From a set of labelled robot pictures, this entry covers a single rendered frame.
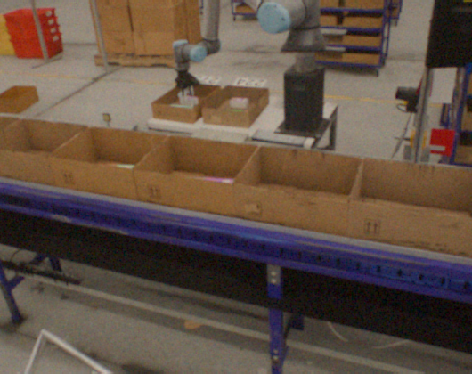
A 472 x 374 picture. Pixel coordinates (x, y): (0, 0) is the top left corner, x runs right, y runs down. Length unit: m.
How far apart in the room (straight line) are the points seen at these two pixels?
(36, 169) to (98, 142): 0.31
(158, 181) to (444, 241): 0.97
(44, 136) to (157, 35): 4.13
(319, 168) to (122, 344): 1.36
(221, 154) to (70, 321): 1.32
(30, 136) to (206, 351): 1.33
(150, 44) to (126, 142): 4.39
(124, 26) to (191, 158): 4.73
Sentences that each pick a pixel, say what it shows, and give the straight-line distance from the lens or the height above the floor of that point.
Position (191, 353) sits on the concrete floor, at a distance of 2.50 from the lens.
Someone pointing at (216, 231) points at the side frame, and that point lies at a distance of 1.70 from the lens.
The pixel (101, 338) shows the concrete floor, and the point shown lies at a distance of 2.67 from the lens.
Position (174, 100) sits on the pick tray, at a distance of 3.17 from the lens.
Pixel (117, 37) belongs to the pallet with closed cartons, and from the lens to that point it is 6.76.
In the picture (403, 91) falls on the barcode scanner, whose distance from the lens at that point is 2.34.
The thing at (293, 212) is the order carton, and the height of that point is 0.97.
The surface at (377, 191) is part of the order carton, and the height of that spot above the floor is 0.92.
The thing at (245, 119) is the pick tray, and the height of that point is 0.80.
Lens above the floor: 1.90
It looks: 31 degrees down
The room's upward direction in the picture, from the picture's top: 4 degrees counter-clockwise
